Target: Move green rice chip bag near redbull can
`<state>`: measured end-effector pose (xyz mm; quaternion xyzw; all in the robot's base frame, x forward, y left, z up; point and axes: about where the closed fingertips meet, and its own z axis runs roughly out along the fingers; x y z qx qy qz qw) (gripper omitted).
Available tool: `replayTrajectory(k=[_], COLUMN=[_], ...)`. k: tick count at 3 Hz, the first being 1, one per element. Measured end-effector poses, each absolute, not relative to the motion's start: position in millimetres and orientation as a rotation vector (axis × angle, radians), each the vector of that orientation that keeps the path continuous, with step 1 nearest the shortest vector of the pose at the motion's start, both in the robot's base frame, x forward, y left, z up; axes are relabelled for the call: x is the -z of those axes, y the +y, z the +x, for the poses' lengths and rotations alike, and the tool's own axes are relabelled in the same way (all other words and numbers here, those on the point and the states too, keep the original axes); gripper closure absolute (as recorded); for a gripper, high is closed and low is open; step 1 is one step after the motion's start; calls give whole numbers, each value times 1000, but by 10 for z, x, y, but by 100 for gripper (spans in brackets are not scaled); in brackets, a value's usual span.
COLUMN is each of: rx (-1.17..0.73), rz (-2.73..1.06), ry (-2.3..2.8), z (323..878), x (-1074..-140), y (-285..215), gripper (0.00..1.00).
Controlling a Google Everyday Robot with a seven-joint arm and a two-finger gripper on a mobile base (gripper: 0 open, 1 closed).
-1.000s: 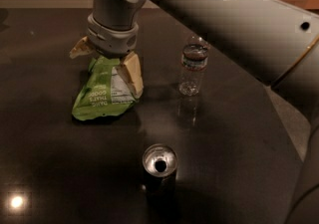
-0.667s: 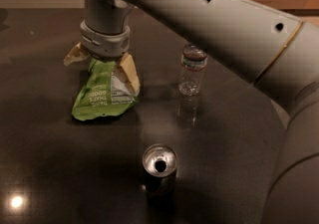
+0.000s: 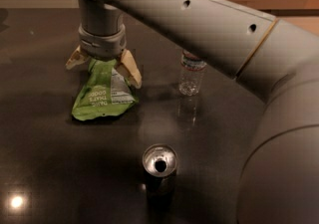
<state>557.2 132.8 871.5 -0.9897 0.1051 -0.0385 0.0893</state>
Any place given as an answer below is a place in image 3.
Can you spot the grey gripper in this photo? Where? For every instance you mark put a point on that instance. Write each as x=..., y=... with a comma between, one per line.
x=102, y=45

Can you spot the green rice chip bag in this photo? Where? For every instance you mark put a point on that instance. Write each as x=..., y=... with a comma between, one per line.
x=105, y=93

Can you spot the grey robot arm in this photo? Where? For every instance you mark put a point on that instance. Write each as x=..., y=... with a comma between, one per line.
x=276, y=60

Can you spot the dark redbull can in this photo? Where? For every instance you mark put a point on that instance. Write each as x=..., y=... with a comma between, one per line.
x=160, y=163

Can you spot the clear plastic water bottle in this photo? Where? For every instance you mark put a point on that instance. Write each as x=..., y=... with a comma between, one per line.
x=191, y=73

